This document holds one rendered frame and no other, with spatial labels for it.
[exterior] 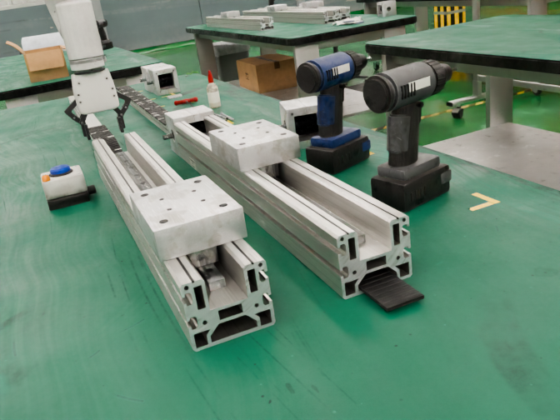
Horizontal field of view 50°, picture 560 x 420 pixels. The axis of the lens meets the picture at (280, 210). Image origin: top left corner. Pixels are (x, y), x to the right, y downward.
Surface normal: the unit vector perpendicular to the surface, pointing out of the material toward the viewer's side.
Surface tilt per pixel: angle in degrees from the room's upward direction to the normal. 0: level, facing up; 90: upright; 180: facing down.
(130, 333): 0
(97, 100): 94
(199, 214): 0
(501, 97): 90
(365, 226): 90
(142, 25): 90
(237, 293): 0
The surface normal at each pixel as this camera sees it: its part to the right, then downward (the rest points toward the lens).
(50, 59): 0.29, -0.06
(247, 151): 0.39, 0.29
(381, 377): -0.13, -0.92
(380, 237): -0.91, 0.25
